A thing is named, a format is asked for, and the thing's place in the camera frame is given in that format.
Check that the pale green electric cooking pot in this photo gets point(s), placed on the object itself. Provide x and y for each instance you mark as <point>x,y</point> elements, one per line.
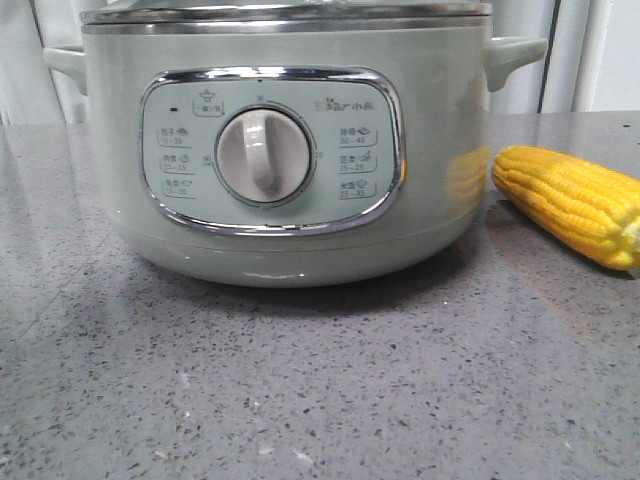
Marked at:
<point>293,159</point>

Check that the glass pot lid steel rim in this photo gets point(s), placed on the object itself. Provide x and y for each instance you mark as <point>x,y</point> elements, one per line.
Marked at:
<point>130,12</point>

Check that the yellow corn cob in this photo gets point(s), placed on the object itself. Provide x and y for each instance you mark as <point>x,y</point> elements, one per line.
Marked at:
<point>592,209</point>

